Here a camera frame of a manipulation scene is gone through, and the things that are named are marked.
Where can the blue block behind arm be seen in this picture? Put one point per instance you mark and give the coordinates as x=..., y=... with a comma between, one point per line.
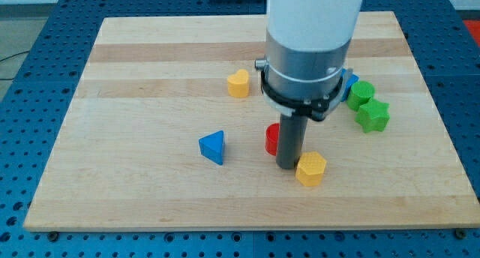
x=350, y=78

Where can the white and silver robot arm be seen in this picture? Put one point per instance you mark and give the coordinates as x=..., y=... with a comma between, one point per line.
x=306, y=47

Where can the blue triangle block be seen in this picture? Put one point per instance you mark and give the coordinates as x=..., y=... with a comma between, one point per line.
x=212, y=147

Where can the yellow hexagon block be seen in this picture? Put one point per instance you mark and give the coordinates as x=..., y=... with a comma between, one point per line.
x=310, y=168

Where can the red cylinder block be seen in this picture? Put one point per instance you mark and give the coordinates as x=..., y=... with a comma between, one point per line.
x=271, y=138

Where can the yellow heart block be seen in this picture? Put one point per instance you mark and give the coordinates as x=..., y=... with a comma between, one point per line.
x=238, y=84

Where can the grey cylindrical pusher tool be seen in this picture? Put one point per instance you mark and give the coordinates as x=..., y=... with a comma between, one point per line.
x=290, y=140

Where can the light wooden board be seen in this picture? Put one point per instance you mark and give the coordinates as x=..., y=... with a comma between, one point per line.
x=127, y=156

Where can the green cylinder block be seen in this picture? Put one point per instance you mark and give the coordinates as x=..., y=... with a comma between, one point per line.
x=360, y=93

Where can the green star block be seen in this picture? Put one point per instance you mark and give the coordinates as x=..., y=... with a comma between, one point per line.
x=373, y=116

